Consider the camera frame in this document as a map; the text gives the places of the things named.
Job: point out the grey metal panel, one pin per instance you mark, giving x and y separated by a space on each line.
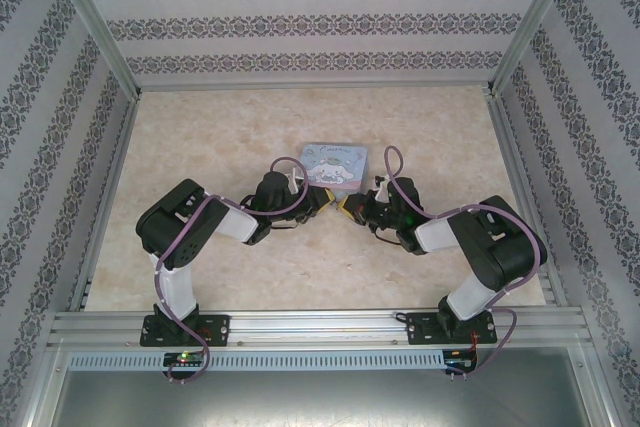
320 402

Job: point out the right aluminium side rail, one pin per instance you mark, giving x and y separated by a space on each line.
522 187

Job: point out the small circuit board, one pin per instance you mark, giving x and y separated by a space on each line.
460 361
184 358

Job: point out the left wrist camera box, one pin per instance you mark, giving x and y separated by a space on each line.
300 182

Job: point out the left aluminium frame post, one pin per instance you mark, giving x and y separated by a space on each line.
95 22

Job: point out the right aluminium frame post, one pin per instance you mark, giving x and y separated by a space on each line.
535 17

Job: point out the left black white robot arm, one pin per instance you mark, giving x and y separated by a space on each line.
180 227

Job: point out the right small circuit board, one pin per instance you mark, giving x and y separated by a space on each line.
460 361

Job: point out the left aluminium side rail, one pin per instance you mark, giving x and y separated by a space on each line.
109 197

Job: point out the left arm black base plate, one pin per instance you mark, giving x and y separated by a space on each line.
215 329

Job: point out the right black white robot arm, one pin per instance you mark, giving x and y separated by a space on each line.
500 252

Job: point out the aluminium mounting rail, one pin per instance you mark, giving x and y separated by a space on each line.
320 329

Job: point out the cartoon bunny tin box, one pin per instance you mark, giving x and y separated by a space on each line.
335 164

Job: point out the aluminium frame post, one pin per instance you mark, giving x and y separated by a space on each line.
535 17
95 22

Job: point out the aluminium side rail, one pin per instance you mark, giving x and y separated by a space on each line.
109 197
522 187

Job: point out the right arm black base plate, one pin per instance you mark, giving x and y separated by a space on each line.
422 329

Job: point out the left small circuit board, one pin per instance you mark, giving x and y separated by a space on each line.
184 358

